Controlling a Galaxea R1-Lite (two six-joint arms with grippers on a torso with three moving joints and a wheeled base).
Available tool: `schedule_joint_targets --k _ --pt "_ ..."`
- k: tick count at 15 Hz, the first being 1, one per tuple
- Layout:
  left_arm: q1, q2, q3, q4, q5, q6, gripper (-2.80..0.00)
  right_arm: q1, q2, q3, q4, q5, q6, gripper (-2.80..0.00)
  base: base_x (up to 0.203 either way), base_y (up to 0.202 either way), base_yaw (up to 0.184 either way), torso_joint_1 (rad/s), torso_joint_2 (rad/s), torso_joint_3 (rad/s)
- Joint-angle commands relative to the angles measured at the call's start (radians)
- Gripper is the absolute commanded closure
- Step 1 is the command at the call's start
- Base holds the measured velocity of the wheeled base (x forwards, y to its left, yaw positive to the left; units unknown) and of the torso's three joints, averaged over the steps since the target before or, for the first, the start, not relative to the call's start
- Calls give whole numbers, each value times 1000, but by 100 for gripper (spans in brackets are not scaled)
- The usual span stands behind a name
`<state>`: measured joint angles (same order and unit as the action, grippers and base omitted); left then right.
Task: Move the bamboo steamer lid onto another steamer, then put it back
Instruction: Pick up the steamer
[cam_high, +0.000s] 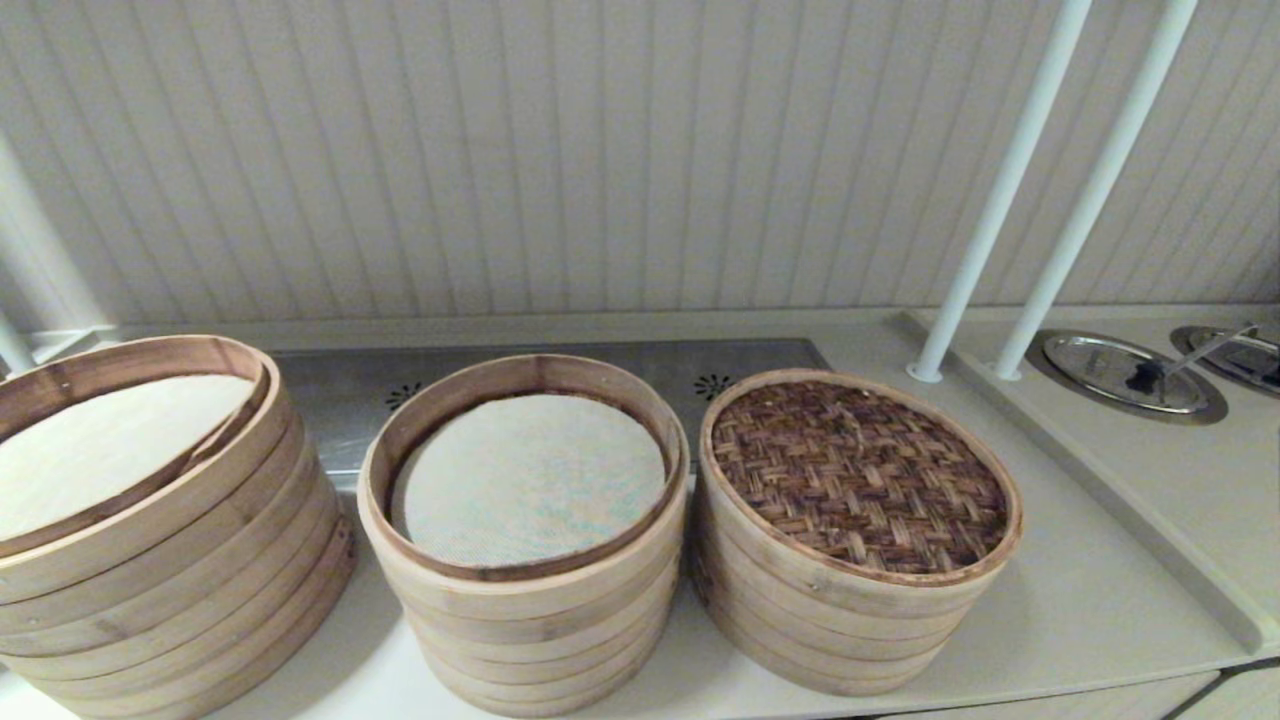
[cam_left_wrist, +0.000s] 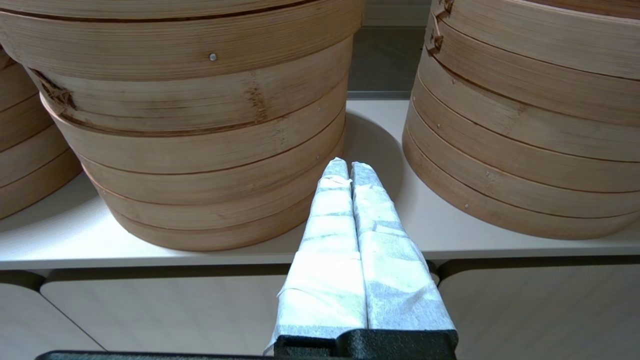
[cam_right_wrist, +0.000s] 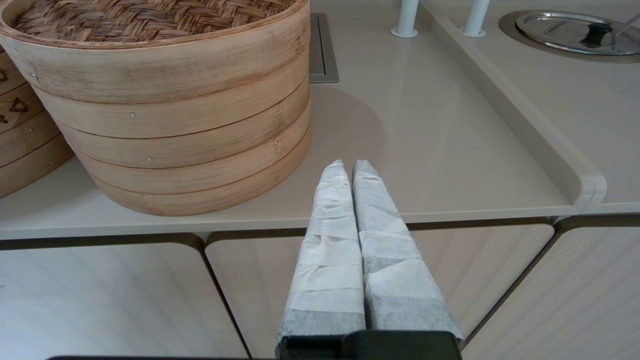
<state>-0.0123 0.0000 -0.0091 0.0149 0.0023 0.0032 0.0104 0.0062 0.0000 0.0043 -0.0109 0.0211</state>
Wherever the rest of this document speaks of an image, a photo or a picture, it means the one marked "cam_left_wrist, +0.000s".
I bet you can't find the bamboo steamer stack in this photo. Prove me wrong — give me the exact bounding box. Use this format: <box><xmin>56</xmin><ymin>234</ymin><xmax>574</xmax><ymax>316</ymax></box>
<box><xmin>0</xmin><ymin>47</ymin><xmax>84</xmax><ymax>221</ymax></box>
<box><xmin>25</xmin><ymin>37</ymin><xmax>355</xmax><ymax>252</ymax></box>
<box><xmin>402</xmin><ymin>0</ymin><xmax>640</xmax><ymax>241</ymax></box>

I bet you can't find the stainless steel drain panel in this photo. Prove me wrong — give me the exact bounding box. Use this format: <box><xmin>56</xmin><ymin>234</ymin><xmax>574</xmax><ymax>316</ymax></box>
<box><xmin>348</xmin><ymin>27</ymin><xmax>426</xmax><ymax>100</ymax></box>

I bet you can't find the beige cabinet door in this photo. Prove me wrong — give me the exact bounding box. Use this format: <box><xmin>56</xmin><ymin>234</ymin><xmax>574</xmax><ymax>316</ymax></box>
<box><xmin>437</xmin><ymin>264</ymin><xmax>640</xmax><ymax>360</ymax></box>
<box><xmin>0</xmin><ymin>282</ymin><xmax>105</xmax><ymax>360</ymax></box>

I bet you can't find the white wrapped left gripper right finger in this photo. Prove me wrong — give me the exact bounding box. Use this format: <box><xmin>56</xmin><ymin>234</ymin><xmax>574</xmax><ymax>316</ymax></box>
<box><xmin>351</xmin><ymin>161</ymin><xmax>459</xmax><ymax>335</ymax></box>

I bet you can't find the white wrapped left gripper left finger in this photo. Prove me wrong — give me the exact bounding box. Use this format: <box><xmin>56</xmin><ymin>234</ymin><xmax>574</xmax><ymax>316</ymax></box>
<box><xmin>265</xmin><ymin>158</ymin><xmax>369</xmax><ymax>354</ymax></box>

